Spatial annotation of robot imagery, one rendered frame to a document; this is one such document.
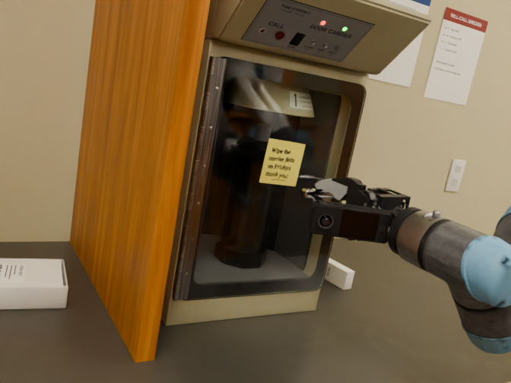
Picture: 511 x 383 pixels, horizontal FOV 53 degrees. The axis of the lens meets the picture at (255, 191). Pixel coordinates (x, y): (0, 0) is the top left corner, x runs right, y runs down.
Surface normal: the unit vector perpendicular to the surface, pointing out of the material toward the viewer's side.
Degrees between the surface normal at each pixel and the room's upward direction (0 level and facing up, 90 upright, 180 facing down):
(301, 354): 0
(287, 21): 135
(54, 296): 90
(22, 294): 90
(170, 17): 90
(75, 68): 90
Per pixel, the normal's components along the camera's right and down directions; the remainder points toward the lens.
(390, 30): 0.22, 0.88
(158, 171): -0.85, -0.04
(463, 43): 0.50, 0.28
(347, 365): 0.18, -0.96
